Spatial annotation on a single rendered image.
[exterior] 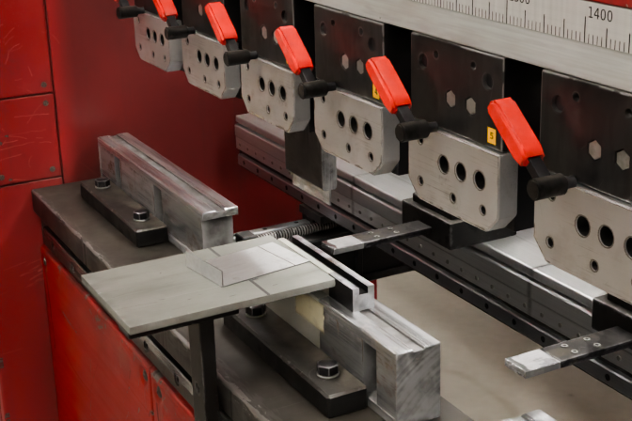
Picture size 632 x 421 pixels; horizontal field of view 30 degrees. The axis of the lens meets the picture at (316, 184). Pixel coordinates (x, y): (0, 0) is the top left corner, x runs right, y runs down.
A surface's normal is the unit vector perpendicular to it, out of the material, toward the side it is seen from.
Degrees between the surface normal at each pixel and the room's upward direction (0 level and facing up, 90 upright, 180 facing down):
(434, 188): 90
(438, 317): 0
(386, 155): 90
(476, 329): 0
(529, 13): 90
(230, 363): 0
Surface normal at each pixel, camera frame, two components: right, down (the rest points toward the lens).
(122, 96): 0.47, 0.26
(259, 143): -0.88, 0.17
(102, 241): -0.03, -0.95
